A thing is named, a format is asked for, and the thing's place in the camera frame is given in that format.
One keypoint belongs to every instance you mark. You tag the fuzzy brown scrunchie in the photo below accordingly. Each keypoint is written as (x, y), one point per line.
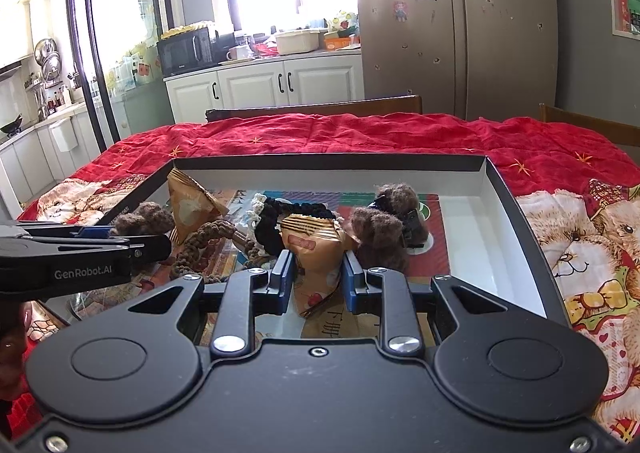
(372, 233)
(150, 218)

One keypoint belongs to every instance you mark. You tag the black wok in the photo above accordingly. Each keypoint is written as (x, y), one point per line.
(12, 125)

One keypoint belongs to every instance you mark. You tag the red printed blanket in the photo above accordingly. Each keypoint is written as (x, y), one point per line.
(350, 133)

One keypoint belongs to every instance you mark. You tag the olive brown crochet scrunchie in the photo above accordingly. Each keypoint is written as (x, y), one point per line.
(205, 235)

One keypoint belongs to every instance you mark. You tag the person's left hand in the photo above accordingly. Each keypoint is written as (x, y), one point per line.
(10, 358)

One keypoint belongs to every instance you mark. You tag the gold triangular snack packet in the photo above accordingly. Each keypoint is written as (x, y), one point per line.
(192, 213)
(315, 278)

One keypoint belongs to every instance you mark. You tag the grey kitchen base cabinets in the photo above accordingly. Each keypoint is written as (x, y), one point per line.
(30, 158)

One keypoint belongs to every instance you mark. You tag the black microwave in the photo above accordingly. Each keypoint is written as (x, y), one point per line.
(182, 53)

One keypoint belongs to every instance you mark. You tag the black framed glass door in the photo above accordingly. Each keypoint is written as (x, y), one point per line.
(125, 8)

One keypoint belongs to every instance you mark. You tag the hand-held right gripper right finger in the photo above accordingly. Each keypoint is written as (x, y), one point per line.
(354, 283)

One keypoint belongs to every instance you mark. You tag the orange box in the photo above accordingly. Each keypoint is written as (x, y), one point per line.
(340, 43)

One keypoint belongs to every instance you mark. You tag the black cardboard box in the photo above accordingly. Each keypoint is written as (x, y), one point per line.
(325, 178)

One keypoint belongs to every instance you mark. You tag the black clip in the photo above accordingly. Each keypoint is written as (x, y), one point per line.
(414, 228)

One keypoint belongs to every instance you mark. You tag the white mug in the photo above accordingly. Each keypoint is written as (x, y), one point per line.
(240, 53)

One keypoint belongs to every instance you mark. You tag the cream plastic basin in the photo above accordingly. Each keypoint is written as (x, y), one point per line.
(297, 43)

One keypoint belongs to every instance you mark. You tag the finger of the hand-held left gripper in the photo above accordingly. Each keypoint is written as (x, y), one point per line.
(150, 248)
(92, 232)

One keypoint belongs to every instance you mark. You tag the black scrunchie white trim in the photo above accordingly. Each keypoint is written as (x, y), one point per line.
(272, 218)

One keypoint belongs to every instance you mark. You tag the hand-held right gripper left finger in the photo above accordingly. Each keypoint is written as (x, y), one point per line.
(282, 283)

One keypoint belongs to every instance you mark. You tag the steel pot lid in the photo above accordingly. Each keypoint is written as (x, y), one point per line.
(53, 70)
(46, 48)

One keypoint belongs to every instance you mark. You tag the silver refrigerator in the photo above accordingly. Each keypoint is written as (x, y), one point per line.
(450, 33)

